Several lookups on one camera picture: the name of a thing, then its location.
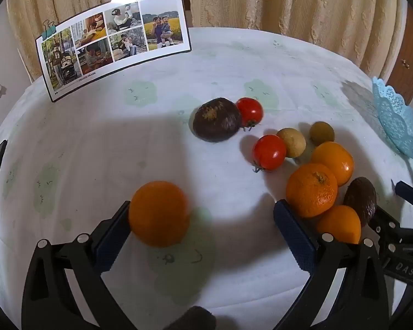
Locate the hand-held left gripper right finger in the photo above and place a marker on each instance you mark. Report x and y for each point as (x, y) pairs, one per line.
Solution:
(296, 239)

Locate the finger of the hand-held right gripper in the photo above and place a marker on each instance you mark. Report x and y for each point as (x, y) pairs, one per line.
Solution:
(382, 221)
(411, 194)

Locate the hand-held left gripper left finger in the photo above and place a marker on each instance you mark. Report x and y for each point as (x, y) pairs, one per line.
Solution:
(110, 239)

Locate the dark brown avocado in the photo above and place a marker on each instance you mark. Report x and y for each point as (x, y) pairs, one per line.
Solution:
(360, 200)

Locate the small orange mandarin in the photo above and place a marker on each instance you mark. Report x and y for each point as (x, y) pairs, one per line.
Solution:
(340, 224)

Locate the orange mandarin with stem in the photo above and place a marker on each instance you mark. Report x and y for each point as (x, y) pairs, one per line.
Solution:
(311, 190)

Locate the large round orange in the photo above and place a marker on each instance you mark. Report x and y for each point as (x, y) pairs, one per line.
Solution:
(159, 213)

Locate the light blue lace basket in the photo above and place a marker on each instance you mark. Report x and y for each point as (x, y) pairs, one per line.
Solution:
(397, 120)

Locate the smooth orange mandarin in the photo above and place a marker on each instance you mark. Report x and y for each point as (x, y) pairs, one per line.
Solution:
(334, 162)

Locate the red tomato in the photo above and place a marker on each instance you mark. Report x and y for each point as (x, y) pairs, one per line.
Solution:
(269, 152)
(250, 110)

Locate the dark purple round fruit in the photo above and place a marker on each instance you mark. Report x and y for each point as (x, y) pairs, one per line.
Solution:
(216, 119)

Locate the white printed tablecloth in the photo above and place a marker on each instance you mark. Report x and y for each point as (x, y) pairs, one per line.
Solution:
(89, 144)

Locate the small brown longan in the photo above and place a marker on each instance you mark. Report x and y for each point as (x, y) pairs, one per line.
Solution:
(291, 141)
(321, 133)

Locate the photo collage card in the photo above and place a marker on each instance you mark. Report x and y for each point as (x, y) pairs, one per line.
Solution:
(113, 44)

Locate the teal binder clip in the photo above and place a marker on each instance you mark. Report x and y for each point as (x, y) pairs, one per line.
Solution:
(49, 31)

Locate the beige lace curtain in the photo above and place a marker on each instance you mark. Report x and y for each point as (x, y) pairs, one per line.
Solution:
(72, 0)
(296, 3)

